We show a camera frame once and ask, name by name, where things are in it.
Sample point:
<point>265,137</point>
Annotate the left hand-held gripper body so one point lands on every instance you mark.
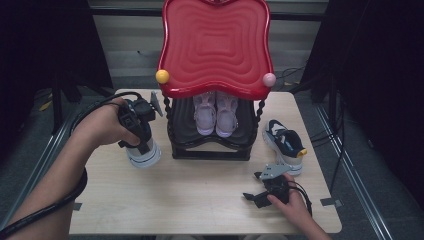
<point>140,111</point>

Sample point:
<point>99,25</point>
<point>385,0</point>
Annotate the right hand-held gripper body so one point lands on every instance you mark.
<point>278,191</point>

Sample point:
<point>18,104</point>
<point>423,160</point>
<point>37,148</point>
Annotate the navy and white sneaker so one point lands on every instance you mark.
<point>286,143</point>
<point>146,156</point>

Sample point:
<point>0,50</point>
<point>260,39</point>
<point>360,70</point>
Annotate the purple sandal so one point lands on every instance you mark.
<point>227,116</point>
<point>205,115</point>

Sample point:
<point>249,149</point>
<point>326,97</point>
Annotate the red and black shoe rack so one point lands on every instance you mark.
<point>216,50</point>

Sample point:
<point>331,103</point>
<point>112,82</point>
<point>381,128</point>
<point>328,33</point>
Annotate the person's right hand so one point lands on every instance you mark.
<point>293,206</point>

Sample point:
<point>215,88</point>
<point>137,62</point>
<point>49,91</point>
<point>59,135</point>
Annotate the person's left hand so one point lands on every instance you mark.
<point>103,125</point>

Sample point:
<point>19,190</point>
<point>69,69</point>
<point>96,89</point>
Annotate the grey tape piece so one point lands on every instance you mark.
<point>330,202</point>
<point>77,206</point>

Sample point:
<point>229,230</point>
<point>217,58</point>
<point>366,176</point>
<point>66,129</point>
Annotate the black metal stand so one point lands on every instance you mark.
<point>57,110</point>

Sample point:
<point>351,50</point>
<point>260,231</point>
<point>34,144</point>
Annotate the yellow floor item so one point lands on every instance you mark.
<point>45,106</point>

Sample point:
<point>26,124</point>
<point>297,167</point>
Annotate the black curtain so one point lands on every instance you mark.
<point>383,83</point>

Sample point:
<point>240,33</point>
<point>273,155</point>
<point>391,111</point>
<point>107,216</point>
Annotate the metal floor rail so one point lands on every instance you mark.
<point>346,160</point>
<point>43,150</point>

